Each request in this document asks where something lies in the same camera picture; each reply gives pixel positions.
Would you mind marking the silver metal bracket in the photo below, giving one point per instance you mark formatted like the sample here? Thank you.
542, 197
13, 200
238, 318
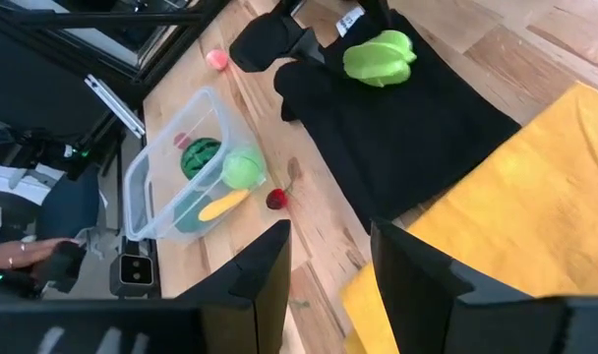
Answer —
114, 105

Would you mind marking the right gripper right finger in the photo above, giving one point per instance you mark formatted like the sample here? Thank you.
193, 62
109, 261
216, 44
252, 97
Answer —
436, 314

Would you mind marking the light green toy star fruit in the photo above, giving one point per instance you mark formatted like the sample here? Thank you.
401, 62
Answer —
380, 56

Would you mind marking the dark red toy cherry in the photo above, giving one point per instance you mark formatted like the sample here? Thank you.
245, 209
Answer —
277, 198

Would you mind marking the yellow elongated toy fruit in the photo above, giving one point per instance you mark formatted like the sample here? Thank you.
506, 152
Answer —
223, 205

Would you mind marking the black metal table frame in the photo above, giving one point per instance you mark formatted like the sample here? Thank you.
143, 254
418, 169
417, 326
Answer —
82, 18

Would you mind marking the black cloth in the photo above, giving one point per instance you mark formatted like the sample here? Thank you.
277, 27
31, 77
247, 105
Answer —
402, 137

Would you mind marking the light green toy cabbage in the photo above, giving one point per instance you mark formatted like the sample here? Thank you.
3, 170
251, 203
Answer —
242, 168

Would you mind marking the grey table-level camera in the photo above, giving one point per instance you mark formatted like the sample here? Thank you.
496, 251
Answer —
132, 270

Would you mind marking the person's leg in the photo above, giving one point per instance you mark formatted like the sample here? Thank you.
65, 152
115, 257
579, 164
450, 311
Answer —
68, 206

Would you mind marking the striped toy watermelon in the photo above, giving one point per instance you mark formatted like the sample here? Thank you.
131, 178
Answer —
199, 156

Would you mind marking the person's hand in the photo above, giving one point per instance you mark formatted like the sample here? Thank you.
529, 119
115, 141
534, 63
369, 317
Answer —
18, 253

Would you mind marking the pink toy peach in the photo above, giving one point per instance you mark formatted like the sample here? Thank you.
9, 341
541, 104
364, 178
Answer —
217, 59

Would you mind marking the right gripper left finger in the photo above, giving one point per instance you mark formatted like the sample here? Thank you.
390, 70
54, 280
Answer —
255, 305

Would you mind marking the red toy strawberry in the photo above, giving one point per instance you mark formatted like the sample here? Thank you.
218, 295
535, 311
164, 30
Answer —
182, 140

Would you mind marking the dark green toy bell pepper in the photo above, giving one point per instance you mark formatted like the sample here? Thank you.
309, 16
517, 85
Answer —
191, 218

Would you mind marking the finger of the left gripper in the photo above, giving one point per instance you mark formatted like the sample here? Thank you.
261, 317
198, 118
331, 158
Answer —
264, 44

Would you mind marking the clear plastic tupperware container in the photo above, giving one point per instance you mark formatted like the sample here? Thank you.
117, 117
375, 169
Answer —
146, 196

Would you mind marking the yellow cloth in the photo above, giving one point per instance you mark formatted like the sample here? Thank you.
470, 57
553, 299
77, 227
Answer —
525, 206

